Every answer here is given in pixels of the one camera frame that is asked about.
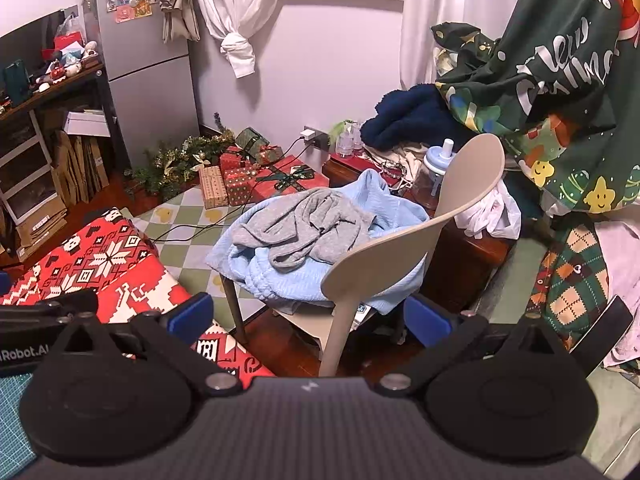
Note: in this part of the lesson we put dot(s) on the grey knit shirt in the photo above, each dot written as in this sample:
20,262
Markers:
310,230

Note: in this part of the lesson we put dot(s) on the white wall charger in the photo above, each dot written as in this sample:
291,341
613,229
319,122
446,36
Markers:
307,135

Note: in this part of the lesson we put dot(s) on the white flat box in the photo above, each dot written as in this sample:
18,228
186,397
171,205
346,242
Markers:
87,122

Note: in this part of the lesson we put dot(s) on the pale pink cloth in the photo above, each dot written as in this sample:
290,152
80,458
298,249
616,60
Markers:
625,270

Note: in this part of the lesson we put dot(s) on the white tied curtain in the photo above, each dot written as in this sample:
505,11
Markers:
235,10

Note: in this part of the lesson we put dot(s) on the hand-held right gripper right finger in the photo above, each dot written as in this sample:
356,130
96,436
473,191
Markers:
425,320

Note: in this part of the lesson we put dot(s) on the light blue fleece garment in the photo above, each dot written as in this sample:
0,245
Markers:
395,212

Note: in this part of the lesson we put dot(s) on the clear glass bottle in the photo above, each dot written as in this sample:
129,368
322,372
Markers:
345,140

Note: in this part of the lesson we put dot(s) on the cluster of small figurines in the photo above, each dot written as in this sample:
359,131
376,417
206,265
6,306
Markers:
65,65

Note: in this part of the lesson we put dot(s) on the beige plastic chair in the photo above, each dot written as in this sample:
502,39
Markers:
395,255

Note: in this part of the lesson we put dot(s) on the beige hanging cloth bag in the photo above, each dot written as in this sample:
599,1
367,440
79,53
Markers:
177,5

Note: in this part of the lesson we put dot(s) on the dark wooden nightstand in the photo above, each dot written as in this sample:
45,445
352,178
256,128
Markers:
465,265

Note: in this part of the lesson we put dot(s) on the white plastic drawer unit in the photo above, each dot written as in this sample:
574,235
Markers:
25,170

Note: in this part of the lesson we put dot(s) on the red dotted gift box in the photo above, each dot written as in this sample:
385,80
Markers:
240,187

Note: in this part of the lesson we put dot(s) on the Christmas garland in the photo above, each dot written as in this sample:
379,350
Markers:
170,160

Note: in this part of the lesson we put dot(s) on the kraft patterned gift box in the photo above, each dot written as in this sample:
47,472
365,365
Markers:
212,187

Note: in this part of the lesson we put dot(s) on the navy fleece blanket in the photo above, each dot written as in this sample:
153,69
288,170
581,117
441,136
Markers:
410,115

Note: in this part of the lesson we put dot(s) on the black shelf unit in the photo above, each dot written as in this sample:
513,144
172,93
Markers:
80,79

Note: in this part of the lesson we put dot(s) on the white plastic bag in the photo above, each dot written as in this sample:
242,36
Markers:
492,215

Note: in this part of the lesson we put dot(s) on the green Christmas printed blanket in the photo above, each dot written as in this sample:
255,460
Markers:
565,85

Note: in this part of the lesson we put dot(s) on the silver refrigerator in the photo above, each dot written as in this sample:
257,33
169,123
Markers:
150,90

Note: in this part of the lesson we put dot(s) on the crumpled cream cloth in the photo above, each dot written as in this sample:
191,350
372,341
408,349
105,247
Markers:
400,160

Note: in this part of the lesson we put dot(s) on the green gift box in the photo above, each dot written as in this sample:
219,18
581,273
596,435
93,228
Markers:
251,142

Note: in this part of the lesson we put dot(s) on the checkered floor mat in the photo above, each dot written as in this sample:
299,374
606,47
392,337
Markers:
200,260

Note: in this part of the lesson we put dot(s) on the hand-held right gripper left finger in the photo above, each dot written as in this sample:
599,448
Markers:
192,312

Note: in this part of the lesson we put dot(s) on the pale green bed sheet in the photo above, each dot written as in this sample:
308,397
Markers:
615,410

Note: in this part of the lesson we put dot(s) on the red patterned blanket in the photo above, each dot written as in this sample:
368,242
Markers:
100,260

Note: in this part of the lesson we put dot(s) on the baby bottle blue lid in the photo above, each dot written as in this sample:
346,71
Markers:
435,170

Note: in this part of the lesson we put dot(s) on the green cutting mat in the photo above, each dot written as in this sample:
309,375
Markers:
12,410

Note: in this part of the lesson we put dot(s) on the pile of flat cardboard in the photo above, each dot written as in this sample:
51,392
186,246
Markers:
80,165

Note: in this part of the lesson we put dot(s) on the white plain curtain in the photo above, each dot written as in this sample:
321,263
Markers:
430,10

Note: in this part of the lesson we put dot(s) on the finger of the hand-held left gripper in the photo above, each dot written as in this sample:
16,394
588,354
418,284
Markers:
50,305
4,282

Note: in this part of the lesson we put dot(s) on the large red gift box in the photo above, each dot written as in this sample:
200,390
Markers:
285,180

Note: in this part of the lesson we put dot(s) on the green argyle blanket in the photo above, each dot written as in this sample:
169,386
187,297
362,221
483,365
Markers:
575,280

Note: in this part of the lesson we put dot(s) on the black monitor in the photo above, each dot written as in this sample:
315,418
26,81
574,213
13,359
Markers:
30,40

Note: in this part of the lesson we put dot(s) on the dark teal speaker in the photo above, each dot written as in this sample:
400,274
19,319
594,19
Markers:
15,82

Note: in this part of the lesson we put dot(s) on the black tablet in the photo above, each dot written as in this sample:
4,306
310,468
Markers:
602,332

